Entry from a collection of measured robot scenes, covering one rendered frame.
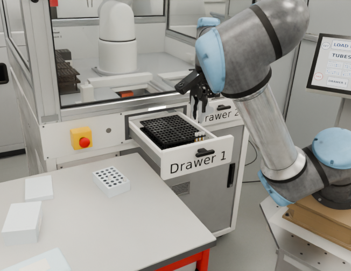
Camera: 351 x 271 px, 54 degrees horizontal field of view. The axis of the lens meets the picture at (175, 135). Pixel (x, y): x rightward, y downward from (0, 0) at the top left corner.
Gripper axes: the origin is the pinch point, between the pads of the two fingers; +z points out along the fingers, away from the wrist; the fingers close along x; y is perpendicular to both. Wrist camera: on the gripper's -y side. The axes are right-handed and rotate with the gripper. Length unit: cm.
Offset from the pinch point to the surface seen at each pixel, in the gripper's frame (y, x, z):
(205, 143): -2.7, -10.8, 4.8
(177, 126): -1.8, 10.1, 7.3
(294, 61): 160, 100, 17
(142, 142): -17.5, 9.4, 10.5
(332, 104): 161, 57, 40
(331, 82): 81, 6, -2
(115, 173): -30.6, 3.8, 18.0
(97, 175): -36.8, 5.0, 17.4
